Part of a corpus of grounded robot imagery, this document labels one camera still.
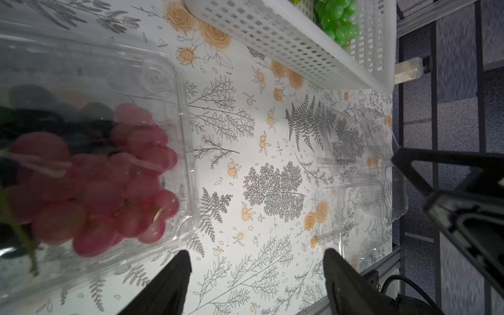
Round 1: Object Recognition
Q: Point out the clear plastic clamshell container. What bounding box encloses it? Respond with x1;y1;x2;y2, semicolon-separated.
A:
1;24;199;313

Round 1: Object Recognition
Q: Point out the white plastic basket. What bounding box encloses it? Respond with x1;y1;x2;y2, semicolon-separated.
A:
185;1;396;96

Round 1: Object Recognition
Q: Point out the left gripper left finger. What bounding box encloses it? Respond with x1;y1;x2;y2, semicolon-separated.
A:
119;250;192;315

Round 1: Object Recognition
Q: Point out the right aluminium frame post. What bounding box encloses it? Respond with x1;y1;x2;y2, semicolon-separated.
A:
396;0;477;38

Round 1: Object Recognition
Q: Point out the dark blue grape bunch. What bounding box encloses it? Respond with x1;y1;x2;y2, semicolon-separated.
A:
1;85;125;257

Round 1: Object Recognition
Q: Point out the floral tablecloth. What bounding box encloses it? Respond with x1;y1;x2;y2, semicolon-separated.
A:
1;1;392;314

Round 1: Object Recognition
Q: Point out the bright green grape bunch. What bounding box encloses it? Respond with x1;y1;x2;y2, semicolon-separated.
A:
314;0;360;48

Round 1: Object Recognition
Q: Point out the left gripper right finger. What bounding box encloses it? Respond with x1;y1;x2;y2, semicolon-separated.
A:
323;248;398;315

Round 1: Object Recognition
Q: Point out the small bottle black cap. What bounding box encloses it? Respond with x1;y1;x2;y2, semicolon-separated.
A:
394;56;433;85

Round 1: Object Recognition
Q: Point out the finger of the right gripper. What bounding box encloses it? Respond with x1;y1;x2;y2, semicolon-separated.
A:
423;190;503;295
392;148;503;199

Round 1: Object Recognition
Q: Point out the red grape bunch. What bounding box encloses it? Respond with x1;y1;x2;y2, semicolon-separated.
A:
1;102;180;257

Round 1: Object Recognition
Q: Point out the aluminium rail base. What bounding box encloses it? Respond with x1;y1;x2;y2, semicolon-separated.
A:
295;245;402;315

